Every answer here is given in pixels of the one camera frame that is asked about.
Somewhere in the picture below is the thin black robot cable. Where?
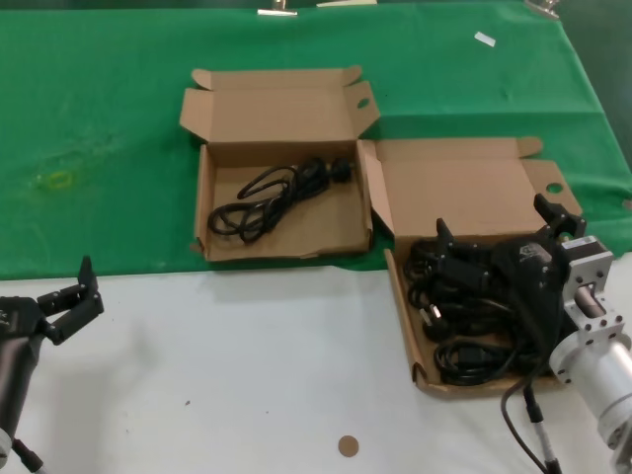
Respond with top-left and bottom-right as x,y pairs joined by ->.
501,367 -> 547,474

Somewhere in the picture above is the robot cable with silver connector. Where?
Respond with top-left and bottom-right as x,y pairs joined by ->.
525,384 -> 562,474
10,436 -> 48,474

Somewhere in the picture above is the black power cable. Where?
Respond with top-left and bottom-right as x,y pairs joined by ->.
419,295 -> 524,345
403,239 -> 495,297
434,343 -> 549,385
207,155 -> 353,245

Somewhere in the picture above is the open brown cardboard box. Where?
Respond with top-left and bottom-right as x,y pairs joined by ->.
355,136 -> 585,400
178,65 -> 381,262

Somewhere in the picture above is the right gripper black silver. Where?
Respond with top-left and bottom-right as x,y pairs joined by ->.
434,193 -> 616,320

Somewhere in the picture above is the metal table clamp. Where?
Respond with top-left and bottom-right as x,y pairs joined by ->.
256,0 -> 299,18
524,0 -> 562,20

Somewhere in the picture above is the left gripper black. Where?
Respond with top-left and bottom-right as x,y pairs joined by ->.
0,255 -> 106,347

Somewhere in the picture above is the green tablecloth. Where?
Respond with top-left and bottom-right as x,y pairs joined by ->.
0,2 -> 632,280

